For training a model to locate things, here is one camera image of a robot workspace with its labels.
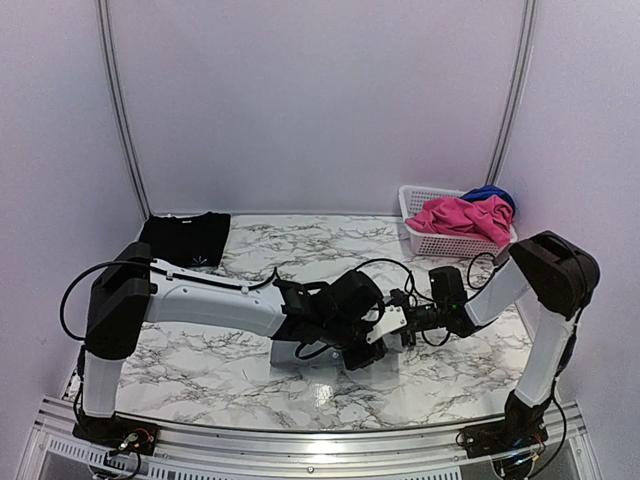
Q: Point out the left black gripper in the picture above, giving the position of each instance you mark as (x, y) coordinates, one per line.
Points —
(356, 361)

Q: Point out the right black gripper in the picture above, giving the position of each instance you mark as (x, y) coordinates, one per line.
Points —
(408, 325)

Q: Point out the grey garment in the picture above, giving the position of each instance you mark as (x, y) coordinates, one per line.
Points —
(291, 354)

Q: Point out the black t-shirt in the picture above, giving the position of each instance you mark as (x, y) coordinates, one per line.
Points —
(196, 241)

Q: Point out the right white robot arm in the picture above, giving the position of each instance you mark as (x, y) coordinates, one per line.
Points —
(562, 277)

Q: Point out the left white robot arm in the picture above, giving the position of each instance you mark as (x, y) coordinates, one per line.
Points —
(135, 289)

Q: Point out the white plastic laundry basket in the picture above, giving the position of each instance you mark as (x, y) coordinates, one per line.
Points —
(411, 200)

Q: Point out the pink garment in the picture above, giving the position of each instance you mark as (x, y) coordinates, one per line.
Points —
(488, 220)

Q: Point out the blue garment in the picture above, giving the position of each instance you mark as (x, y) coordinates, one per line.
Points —
(487, 191)

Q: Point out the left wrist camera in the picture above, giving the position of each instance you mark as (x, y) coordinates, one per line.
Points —
(356, 297)

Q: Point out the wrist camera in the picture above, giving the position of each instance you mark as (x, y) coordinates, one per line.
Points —
(356, 297)
(447, 288)

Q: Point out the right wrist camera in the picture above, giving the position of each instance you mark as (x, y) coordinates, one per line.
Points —
(447, 288)

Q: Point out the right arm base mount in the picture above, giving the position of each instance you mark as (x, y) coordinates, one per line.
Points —
(498, 437)

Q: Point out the right aluminium frame post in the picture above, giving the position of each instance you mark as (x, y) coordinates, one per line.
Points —
(515, 91)

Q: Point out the aluminium frame post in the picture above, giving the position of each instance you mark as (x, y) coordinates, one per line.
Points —
(117, 99)
(515, 91)

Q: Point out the aluminium front rail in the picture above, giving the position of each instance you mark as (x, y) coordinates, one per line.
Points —
(184, 451)

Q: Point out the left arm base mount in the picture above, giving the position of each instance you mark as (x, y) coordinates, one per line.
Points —
(118, 433)

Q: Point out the left aluminium frame post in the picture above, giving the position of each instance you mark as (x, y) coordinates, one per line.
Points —
(117, 99)

